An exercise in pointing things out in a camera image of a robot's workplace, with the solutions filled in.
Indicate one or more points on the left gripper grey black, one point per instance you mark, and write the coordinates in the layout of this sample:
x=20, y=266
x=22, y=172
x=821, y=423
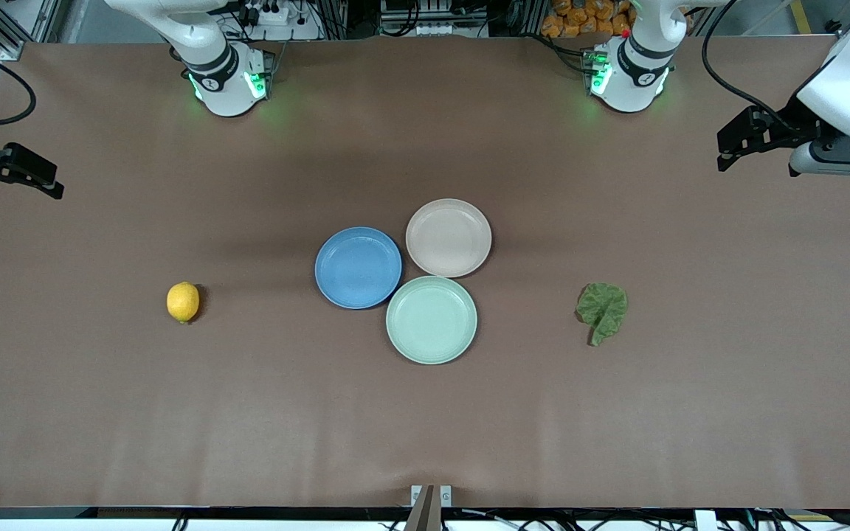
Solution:
x=794, y=127

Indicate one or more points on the yellow lemon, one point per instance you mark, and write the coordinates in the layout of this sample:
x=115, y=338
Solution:
x=183, y=302

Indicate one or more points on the green lettuce leaf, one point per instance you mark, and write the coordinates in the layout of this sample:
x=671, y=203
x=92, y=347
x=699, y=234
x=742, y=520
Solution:
x=603, y=302

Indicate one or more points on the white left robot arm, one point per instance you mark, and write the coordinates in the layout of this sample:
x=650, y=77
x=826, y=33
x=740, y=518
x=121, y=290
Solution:
x=635, y=74

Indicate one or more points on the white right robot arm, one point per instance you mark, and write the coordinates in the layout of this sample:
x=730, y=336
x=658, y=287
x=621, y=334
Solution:
x=226, y=81

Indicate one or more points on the white power strip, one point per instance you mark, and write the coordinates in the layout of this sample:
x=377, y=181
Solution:
x=277, y=29

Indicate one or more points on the pale beige round plate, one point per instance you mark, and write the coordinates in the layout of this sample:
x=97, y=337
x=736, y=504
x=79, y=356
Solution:
x=448, y=237

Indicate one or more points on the white electronics unit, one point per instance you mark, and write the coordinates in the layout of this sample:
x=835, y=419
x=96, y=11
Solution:
x=432, y=18

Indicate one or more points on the blue round plate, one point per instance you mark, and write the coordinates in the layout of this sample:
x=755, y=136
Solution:
x=357, y=267

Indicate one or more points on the mint green round plate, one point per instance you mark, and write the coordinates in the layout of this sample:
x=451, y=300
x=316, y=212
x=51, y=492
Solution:
x=431, y=320

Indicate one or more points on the brown bar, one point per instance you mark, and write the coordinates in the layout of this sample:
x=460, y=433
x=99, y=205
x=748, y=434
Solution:
x=425, y=512

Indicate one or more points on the aluminium frame strut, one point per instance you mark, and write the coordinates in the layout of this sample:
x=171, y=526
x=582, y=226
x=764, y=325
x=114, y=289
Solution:
x=23, y=33

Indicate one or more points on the small metal bracket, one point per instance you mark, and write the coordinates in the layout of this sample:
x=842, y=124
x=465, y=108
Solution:
x=446, y=495

